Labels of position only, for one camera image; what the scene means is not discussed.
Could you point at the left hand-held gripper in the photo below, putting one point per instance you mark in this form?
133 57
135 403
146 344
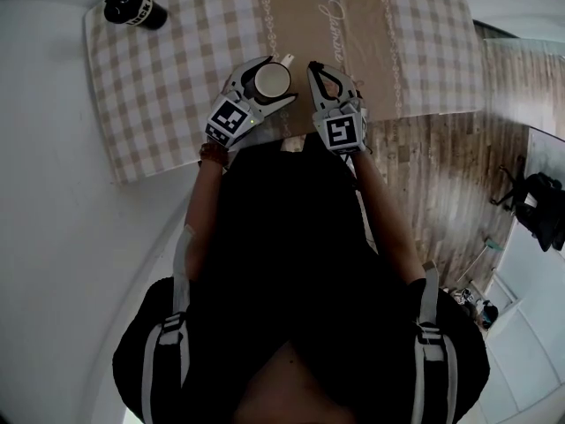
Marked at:
229 122

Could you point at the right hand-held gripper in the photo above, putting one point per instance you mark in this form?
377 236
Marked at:
340 130

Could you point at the white ceramic mug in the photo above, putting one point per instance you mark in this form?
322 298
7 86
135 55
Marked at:
271 82

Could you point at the person's left forearm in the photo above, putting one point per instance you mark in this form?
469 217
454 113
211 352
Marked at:
203 219

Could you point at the person's right forearm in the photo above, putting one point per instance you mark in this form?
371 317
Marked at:
388 219

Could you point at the beige checkered flower tablecloth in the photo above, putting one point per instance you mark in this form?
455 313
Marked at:
176 82

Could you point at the black bottle with white label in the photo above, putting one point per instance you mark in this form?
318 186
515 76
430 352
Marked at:
132 9

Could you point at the person's black clothing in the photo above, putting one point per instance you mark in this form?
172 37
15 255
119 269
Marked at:
287 281

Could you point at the green-headed mop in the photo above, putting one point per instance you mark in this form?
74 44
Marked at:
493 245

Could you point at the black office chair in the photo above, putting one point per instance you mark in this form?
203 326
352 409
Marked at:
543 206

